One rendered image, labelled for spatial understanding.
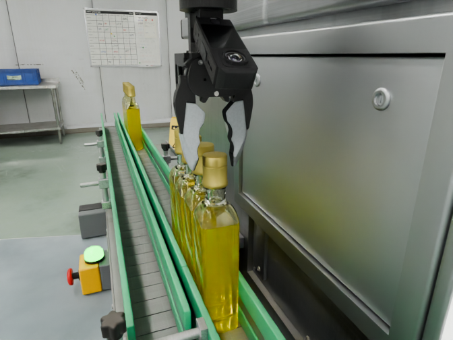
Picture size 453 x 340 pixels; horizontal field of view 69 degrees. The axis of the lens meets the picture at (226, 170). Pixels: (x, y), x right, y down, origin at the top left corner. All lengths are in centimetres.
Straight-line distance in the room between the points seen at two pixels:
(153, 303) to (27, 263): 53
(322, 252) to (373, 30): 28
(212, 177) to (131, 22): 595
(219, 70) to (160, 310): 42
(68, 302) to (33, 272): 18
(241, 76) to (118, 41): 598
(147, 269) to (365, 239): 45
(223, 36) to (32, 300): 75
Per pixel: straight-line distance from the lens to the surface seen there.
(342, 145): 42
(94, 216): 110
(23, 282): 102
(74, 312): 87
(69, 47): 631
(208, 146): 49
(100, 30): 630
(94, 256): 86
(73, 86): 633
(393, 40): 36
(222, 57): 36
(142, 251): 78
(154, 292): 66
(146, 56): 635
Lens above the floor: 129
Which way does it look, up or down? 19 degrees down
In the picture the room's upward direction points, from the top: straight up
